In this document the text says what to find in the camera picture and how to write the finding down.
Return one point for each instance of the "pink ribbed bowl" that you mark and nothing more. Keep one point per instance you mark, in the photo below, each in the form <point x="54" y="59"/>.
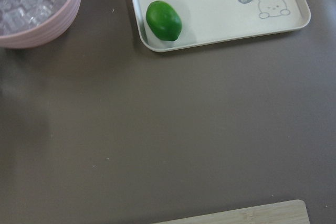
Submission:
<point x="32" y="23"/>

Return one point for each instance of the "green lime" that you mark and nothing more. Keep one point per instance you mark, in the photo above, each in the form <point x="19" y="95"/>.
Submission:
<point x="164" y="21"/>

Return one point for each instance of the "cream rabbit tray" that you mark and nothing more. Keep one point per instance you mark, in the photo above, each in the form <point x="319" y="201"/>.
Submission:
<point x="210" y="21"/>

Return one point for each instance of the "bamboo cutting board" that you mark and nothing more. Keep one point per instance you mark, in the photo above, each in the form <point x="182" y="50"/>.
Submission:
<point x="290" y="212"/>

